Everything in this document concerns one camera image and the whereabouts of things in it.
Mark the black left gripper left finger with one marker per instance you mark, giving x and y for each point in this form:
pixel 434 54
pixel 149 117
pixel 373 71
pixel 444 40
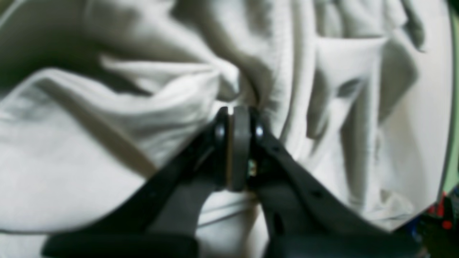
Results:
pixel 160 219

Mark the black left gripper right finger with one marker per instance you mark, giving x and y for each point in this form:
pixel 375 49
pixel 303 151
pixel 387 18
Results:
pixel 304 220

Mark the beige t-shirt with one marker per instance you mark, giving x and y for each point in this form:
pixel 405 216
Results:
pixel 98 95

